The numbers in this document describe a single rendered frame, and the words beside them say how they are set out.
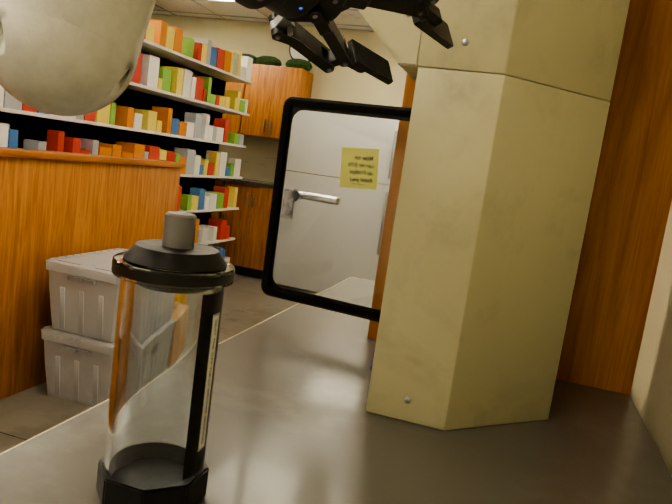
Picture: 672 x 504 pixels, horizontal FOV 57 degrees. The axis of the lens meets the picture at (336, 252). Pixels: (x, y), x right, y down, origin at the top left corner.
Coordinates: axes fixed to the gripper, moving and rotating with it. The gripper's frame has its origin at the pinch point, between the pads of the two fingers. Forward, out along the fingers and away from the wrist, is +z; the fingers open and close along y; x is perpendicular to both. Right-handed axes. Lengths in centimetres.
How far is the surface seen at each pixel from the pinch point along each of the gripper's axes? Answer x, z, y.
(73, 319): -36, 91, 241
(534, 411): 41, 37, 12
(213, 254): 22.5, -19.6, 13.1
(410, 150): 5.6, 12.0, 8.6
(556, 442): 45, 33, 8
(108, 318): -32, 98, 223
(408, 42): -7.0, 9.2, 3.8
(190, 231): 20.2, -21.0, 14.1
